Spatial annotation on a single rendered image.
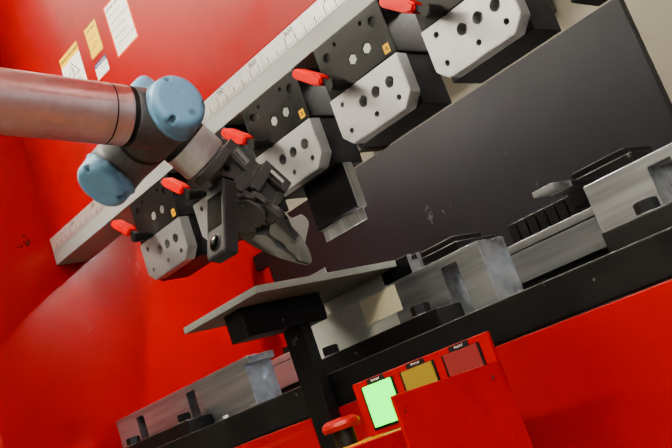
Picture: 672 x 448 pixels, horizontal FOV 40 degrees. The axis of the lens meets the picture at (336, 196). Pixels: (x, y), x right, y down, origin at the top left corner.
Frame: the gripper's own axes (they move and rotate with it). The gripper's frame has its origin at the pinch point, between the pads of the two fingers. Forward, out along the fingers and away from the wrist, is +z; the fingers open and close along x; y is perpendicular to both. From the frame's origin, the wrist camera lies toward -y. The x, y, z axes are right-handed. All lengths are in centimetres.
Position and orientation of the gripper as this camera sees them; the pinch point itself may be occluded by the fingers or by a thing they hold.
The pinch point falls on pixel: (301, 261)
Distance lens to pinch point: 137.3
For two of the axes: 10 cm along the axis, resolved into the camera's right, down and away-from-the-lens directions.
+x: -6.2, 4.0, 6.8
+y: 3.4, -6.4, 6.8
